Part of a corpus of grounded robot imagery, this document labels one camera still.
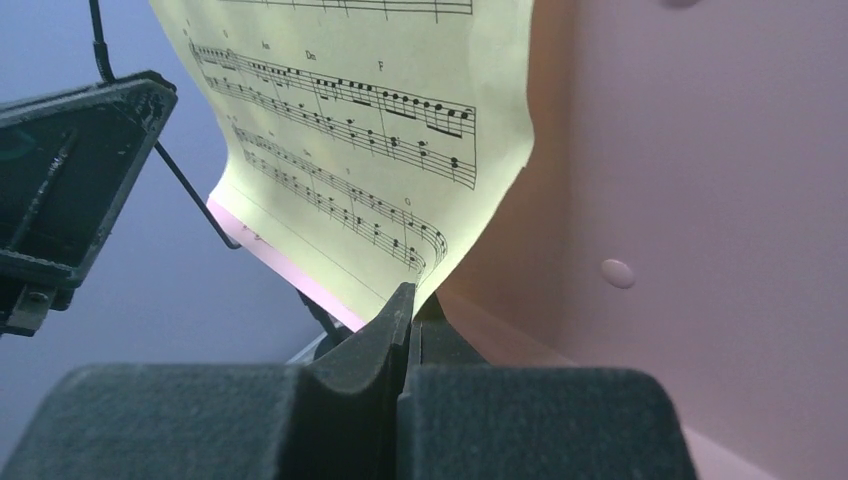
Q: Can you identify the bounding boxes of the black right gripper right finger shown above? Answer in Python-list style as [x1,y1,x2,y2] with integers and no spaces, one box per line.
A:
[396,297,697,480]

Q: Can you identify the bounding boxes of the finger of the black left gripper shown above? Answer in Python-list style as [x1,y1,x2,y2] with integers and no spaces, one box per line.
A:
[1,71,178,337]

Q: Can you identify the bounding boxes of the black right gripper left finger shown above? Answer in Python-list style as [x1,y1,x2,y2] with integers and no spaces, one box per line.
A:
[1,283,415,479]

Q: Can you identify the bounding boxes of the yellow sheet music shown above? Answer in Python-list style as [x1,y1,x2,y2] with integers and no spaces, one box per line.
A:
[152,1,534,329]

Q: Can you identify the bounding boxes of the pink music stand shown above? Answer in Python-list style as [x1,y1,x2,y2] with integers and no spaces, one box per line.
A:
[433,1,847,479]

